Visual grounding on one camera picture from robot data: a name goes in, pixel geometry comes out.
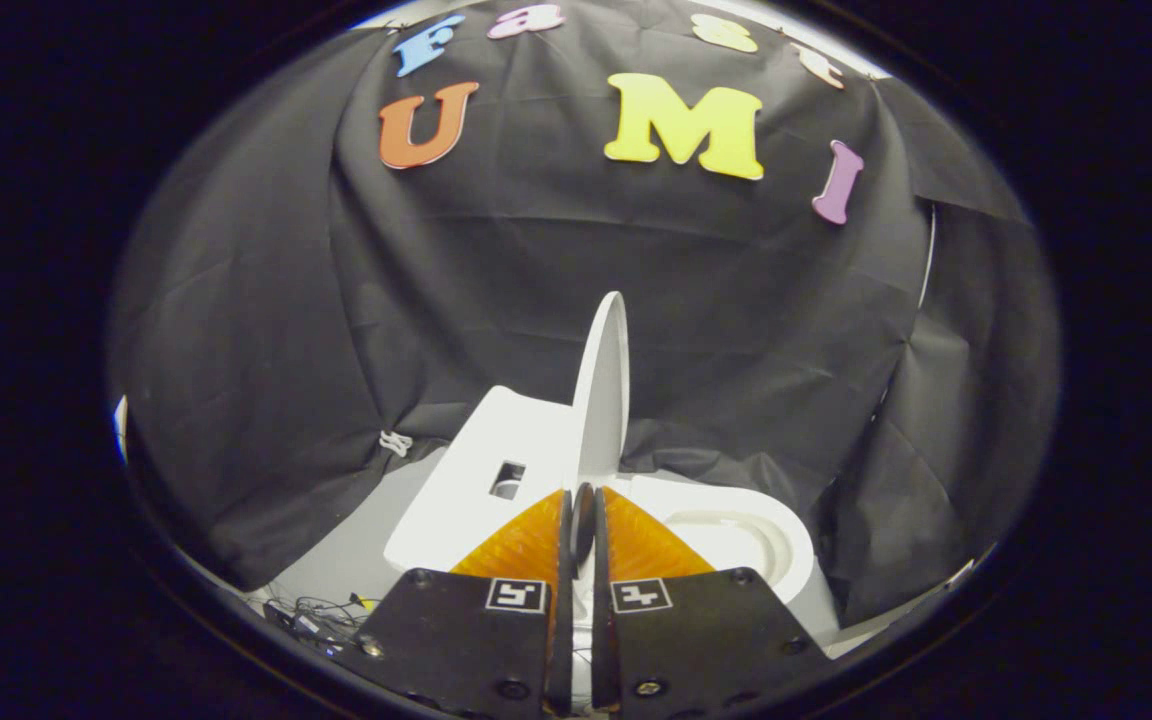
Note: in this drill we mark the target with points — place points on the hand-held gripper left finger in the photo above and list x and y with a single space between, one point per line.
456 640

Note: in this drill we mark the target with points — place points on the white toilet tank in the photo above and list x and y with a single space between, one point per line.
456 490

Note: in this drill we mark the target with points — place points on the black backdrop cloth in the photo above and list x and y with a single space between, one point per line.
436 300

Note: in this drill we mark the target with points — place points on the black round lid tab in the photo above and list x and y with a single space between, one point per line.
584 525

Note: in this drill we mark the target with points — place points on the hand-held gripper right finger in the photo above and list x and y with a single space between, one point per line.
706 640

